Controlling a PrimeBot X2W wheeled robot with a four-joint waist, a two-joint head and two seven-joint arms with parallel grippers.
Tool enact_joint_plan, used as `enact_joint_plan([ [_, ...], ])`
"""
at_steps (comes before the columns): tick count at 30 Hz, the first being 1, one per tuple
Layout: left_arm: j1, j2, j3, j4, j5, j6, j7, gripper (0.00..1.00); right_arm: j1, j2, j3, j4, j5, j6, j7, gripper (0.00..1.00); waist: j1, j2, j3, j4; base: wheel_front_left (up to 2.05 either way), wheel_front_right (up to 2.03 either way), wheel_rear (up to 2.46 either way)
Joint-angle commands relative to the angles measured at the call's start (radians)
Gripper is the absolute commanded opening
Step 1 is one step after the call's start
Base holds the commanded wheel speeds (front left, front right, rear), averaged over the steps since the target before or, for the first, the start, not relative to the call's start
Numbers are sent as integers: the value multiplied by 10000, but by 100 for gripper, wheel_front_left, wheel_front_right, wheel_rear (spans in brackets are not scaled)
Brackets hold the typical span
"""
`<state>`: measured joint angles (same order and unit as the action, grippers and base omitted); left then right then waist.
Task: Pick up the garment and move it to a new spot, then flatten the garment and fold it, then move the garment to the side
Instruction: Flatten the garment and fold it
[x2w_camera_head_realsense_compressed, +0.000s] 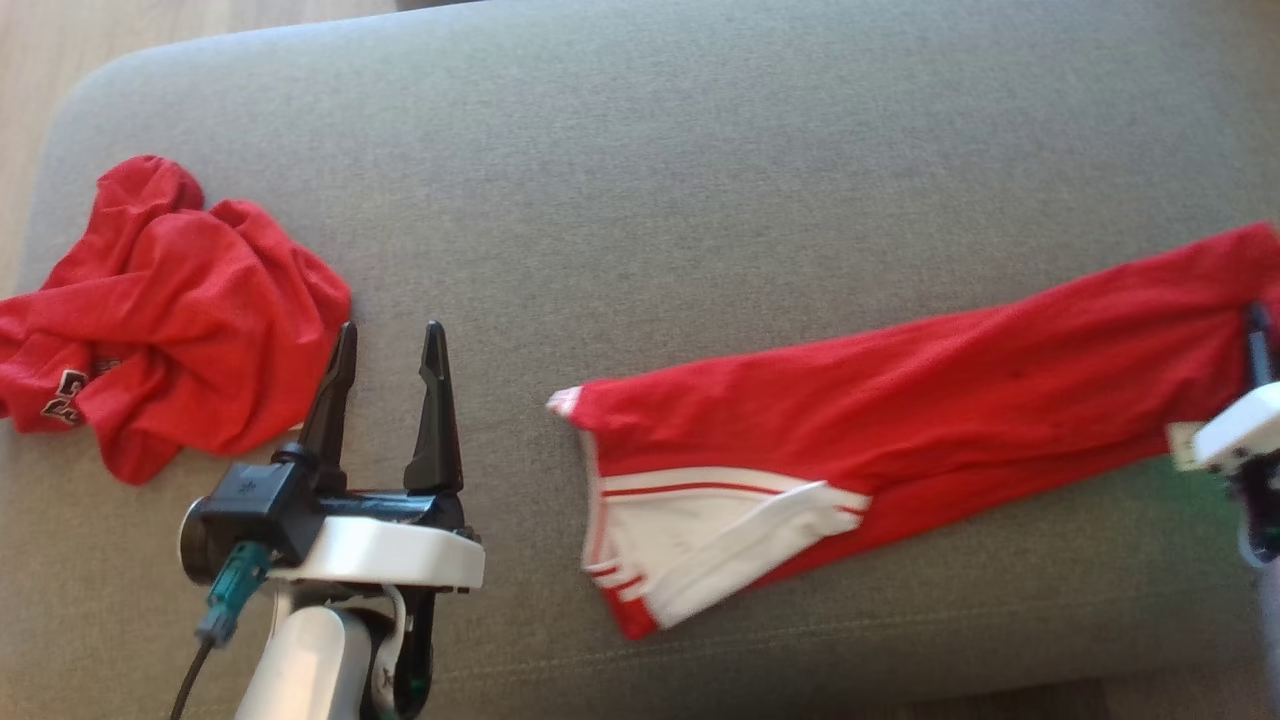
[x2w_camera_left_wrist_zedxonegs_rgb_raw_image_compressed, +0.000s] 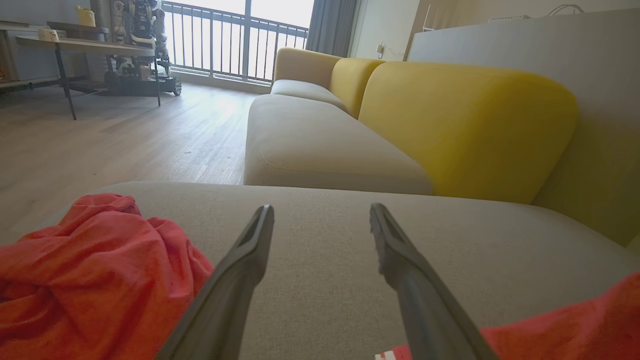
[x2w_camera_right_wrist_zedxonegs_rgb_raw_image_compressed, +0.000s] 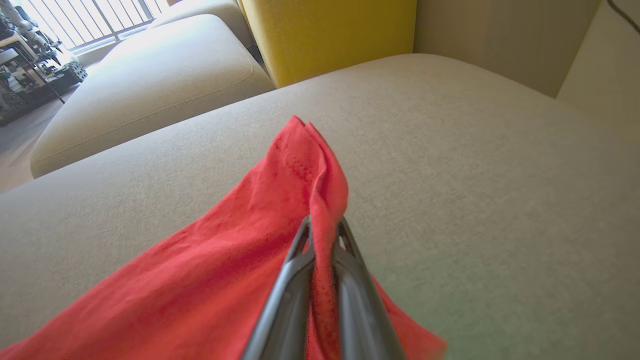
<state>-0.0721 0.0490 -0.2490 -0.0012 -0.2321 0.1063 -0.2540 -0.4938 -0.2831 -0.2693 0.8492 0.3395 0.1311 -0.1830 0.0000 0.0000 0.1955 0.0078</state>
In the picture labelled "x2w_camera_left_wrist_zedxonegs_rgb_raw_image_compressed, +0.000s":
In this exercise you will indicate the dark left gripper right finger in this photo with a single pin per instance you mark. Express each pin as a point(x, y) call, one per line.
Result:
point(420, 300)

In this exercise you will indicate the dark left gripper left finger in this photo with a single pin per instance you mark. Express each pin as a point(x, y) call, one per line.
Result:
point(235, 280)

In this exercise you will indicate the red shorts number 23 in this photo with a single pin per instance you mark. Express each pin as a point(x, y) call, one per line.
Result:
point(90, 280)

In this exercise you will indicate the large grey sofa seat cushion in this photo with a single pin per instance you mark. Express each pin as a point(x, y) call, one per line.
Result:
point(325, 250)

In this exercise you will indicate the large yellow sofa backrest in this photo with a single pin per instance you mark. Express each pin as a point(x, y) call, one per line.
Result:
point(465, 130)

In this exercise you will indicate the beige sofa backrest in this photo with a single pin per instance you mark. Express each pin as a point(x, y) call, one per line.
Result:
point(305, 64)

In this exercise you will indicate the small yellow sofa backrest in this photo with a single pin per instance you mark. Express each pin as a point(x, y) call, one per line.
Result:
point(352, 82)

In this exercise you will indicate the dark metal balcony railing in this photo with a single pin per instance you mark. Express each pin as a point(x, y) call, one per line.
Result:
point(225, 45)

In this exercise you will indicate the humanoid robot on wheeled base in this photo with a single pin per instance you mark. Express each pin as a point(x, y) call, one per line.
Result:
point(140, 50)

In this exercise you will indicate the grey window curtain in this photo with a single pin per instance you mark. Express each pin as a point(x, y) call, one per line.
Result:
point(332, 25)

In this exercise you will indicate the round wooden coffee table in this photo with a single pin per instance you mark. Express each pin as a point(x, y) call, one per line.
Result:
point(90, 46)

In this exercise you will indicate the yellow jar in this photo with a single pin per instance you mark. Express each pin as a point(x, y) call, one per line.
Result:
point(86, 16)

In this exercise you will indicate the white low television cabinet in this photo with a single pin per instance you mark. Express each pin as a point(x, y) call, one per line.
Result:
point(25, 55)

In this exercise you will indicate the white cup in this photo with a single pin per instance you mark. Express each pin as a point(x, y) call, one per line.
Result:
point(48, 35)

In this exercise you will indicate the glass balcony door frame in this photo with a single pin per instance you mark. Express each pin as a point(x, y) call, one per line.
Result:
point(247, 35)

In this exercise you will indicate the wall socket with charger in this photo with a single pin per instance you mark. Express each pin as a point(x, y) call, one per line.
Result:
point(380, 50)

